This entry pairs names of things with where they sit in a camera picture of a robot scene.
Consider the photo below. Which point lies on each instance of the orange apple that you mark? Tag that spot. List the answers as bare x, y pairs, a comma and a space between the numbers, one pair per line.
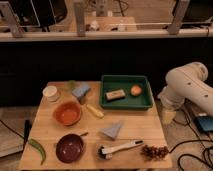
136, 90

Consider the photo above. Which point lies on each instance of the tan sponge block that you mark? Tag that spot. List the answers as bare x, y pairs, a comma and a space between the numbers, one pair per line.
116, 94

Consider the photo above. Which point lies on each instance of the green chili pepper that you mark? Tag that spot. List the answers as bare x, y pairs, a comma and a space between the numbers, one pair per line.
34, 143

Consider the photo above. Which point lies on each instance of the orange bowl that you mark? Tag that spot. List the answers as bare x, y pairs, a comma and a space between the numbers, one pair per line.
67, 113

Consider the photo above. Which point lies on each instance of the yellow banana toy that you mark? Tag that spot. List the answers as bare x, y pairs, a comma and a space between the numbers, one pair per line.
94, 111

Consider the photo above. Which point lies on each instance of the dark purple bowl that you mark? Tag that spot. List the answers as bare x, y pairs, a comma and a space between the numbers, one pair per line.
69, 148

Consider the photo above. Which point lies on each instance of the green plastic tray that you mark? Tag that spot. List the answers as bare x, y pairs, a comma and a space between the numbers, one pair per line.
111, 83

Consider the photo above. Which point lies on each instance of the white cup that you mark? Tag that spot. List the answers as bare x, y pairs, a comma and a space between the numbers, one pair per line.
51, 93

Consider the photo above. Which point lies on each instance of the blue grey cloth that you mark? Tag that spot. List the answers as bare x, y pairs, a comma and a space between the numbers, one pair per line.
81, 90

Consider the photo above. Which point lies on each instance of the grey triangular cloth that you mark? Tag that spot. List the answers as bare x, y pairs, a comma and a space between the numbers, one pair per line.
113, 130

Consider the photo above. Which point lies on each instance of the white handled brush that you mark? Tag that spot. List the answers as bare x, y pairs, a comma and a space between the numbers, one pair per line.
107, 152

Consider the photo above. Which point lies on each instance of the blue black box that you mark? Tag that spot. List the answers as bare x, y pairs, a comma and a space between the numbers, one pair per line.
204, 123

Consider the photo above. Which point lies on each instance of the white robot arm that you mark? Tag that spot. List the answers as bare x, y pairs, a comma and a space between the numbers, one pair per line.
186, 82

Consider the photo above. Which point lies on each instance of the metal frame rail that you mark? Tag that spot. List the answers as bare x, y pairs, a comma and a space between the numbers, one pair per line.
115, 19

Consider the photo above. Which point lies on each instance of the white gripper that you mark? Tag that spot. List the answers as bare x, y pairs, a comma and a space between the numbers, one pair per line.
170, 100

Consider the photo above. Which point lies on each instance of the brown dried bunch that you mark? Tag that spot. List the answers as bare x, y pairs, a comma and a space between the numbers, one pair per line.
154, 153

